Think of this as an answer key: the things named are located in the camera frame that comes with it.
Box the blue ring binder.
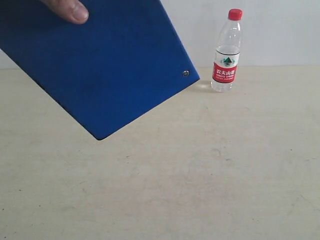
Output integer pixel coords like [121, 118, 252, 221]
[0, 0, 200, 140]

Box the clear water bottle red cap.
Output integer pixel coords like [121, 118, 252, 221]
[211, 8, 243, 93]

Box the person's bare hand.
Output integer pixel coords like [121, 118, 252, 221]
[40, 0, 89, 25]

